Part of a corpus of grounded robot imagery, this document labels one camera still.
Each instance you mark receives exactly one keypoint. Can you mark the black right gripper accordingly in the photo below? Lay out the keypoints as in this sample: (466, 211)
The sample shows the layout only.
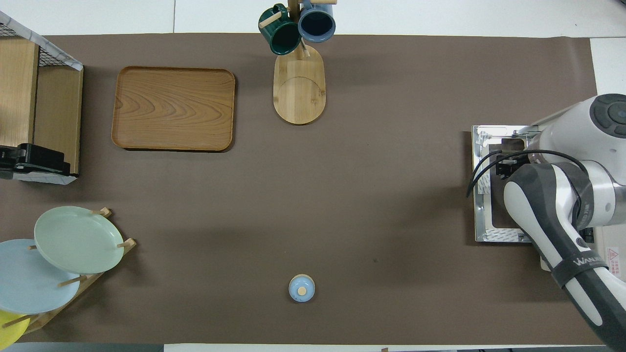
(508, 169)

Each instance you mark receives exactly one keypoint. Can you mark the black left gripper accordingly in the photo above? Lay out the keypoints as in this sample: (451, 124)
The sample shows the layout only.
(39, 155)

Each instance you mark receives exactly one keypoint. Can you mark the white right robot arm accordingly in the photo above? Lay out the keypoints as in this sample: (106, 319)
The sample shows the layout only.
(538, 220)

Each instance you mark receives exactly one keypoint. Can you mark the beige toaster oven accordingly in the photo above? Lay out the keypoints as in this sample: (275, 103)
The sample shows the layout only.
(611, 239)

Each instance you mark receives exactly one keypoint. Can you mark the pale green plate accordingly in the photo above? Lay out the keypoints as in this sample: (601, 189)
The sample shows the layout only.
(78, 239)

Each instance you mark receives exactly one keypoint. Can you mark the light blue plate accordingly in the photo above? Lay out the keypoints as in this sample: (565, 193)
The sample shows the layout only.
(29, 288)

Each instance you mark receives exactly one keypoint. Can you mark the rectangular wooden tray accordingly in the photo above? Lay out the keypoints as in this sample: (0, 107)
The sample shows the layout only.
(173, 108)

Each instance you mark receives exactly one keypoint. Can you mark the large brown table mat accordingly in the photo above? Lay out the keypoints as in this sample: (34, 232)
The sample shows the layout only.
(367, 195)

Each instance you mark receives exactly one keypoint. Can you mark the wooden plate rack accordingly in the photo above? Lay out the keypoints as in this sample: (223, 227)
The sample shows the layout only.
(49, 315)

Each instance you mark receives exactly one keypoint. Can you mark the yellow plate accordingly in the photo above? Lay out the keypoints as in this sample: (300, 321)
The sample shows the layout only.
(10, 335)

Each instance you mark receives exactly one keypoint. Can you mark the wooden mug tree stand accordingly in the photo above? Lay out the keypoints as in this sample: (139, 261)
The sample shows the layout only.
(298, 93)

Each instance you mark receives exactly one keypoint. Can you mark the blue mug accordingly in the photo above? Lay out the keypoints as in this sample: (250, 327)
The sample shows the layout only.
(317, 24)

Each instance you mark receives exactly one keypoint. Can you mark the dark green mug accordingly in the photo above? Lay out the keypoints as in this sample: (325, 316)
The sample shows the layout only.
(286, 40)

